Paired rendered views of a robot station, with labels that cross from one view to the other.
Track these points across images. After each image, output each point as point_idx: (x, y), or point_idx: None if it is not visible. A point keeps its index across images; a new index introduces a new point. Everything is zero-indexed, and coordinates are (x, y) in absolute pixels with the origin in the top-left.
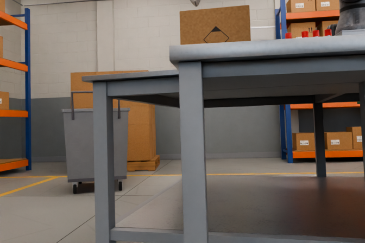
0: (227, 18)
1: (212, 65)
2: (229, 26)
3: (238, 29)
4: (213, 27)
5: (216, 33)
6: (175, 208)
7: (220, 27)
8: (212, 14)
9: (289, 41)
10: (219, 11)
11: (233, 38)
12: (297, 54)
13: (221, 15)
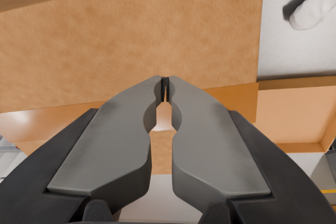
0: None
1: None
2: None
3: None
4: None
5: None
6: None
7: None
8: None
9: None
10: (27, 1)
11: None
12: None
13: None
